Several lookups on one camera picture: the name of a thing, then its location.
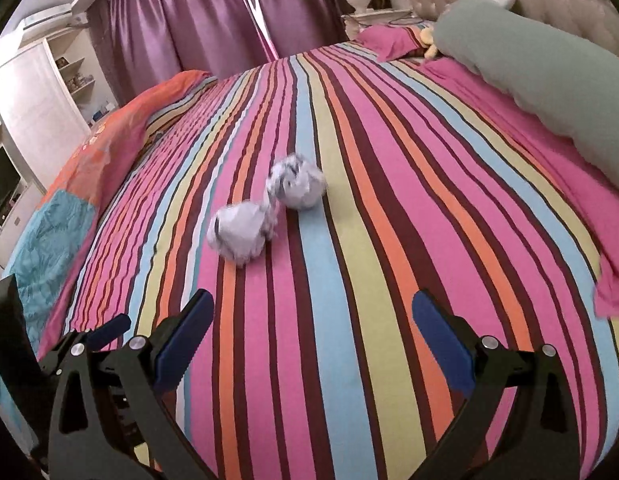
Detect yellow plush toy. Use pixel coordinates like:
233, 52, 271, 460
419, 27, 445, 61

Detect pink pillow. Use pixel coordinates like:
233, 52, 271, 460
357, 24, 437, 61

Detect striped colourful bed sheet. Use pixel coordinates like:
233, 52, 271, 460
37, 42, 619, 480

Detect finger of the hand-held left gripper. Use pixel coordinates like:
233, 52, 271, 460
37, 312, 133, 376

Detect white paper ball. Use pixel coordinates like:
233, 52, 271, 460
266, 152, 327, 211
207, 200, 276, 267

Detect white nightstand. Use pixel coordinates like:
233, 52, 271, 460
339, 7, 425, 36

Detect black monitor screen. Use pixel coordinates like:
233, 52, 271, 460
0, 147, 23, 221

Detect white wardrobe cabinet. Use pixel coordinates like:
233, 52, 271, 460
0, 25, 98, 271

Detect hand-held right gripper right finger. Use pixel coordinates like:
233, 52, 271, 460
412, 289, 583, 480

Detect green bolster pillow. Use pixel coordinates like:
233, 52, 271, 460
432, 0, 619, 166

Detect purple curtain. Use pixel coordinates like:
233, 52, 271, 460
87, 0, 350, 106

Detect white air conditioner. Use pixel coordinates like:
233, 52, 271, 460
20, 5, 90, 31

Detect orange and teal quilt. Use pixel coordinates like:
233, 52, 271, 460
0, 70, 215, 436

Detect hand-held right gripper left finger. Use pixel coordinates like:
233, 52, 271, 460
48, 287, 218, 480

